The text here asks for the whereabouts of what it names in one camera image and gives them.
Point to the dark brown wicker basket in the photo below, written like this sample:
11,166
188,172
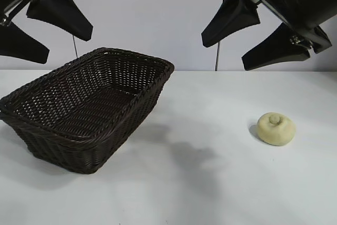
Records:
87,109

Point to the pale yellow egg yolk pastry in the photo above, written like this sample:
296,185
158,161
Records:
276,134

